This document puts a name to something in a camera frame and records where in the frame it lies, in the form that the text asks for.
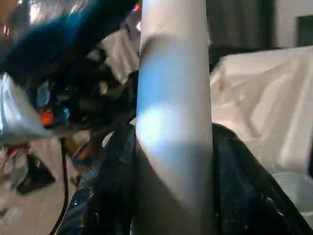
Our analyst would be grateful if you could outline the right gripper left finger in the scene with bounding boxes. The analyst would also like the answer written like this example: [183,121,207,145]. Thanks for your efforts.
[51,124,137,235]

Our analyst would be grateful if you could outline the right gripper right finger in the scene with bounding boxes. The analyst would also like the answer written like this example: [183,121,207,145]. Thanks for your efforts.
[211,123,313,235]

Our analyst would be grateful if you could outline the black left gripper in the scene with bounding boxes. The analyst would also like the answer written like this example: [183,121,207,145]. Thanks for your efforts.
[0,0,141,134]

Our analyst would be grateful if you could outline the white plastic table top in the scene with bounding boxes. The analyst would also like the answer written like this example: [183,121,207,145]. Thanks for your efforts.
[210,45,313,221]

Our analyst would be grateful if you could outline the white plastic table leg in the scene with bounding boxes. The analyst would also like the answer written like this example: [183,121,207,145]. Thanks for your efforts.
[132,0,218,235]

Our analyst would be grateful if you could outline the grey curtain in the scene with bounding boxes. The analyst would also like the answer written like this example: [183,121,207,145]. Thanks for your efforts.
[206,0,277,47]

